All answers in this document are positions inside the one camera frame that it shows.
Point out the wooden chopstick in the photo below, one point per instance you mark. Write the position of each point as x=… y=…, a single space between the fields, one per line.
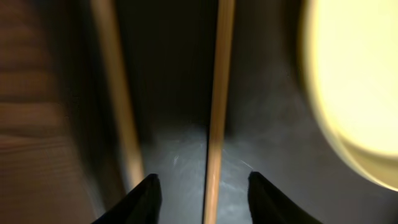
x=106 y=22
x=224 y=36

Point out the dark brown serving tray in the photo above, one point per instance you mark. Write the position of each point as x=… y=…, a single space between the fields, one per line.
x=169 y=50

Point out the yellow plate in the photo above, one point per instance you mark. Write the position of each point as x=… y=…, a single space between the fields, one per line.
x=349 y=58

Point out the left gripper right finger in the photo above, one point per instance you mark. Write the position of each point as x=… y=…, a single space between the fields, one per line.
x=268 y=205

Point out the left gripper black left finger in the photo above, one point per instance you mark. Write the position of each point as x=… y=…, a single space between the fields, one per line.
x=140 y=206

